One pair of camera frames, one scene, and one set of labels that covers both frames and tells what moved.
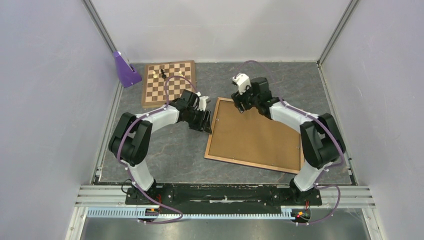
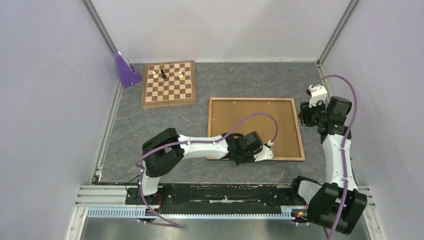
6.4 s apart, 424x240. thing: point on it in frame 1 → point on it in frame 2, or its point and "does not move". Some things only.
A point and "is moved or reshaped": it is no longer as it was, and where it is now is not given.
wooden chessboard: [154, 93] does not move
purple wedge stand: [127, 76] does not move
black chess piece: [163, 76] does not move
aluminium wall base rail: [98, 172] does not move
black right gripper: [239, 98] → [305, 111]
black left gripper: [207, 126] → [251, 159]
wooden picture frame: [245, 163] is moved or reshaped
